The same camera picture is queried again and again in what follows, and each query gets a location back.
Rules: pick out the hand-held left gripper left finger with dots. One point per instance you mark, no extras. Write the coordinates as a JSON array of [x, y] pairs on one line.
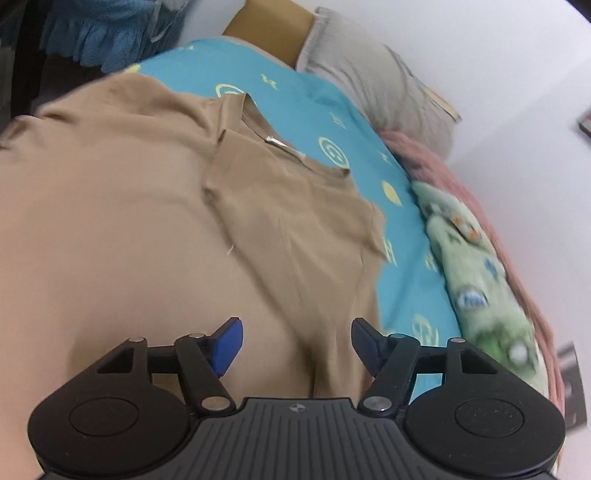
[[228, 344]]

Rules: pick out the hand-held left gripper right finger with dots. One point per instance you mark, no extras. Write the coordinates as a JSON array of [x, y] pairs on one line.
[[364, 341]]

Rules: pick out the tan t-shirt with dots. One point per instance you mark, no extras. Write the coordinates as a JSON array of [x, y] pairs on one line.
[[138, 230]]

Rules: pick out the green cartoon print blanket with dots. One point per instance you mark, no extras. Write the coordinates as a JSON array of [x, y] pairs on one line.
[[461, 258]]

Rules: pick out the pink fluffy blanket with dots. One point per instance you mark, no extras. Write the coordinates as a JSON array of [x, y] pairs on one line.
[[438, 161]]

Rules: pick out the dark grey object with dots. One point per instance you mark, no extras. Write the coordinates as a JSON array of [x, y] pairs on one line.
[[568, 387]]

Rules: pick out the teal smiley print bed sheet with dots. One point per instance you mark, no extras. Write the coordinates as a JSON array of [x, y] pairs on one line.
[[295, 106]]

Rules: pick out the grey pillow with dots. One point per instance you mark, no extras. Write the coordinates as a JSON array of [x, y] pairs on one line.
[[369, 83]]

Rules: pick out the mustard yellow headboard cushion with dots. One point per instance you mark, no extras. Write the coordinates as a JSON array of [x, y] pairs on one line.
[[272, 27]]

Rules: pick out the blue covered chair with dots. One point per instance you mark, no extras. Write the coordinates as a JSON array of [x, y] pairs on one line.
[[101, 37]]

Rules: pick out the gold leaf wall picture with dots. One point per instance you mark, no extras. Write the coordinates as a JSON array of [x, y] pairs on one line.
[[585, 124]]

